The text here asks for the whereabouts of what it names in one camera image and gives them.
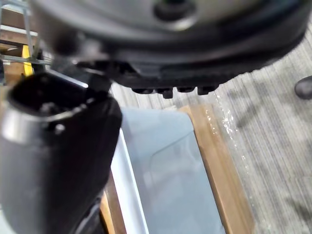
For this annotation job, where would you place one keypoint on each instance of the person's dark shoe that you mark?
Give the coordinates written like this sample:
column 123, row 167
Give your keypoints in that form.
column 304, row 87

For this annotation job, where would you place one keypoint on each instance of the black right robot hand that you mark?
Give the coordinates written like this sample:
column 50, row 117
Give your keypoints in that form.
column 170, row 48

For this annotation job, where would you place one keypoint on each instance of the brown cardboard box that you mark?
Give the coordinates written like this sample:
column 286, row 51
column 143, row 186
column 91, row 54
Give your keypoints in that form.
column 12, row 18

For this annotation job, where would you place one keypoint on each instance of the grey metal shelf rack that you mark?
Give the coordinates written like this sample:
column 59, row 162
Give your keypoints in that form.
column 14, row 44

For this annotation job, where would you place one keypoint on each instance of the yellow curved part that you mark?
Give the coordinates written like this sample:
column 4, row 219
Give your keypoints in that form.
column 28, row 61

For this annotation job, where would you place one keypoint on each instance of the grey plastic bin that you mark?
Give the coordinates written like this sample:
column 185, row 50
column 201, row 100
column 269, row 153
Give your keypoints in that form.
column 170, row 170

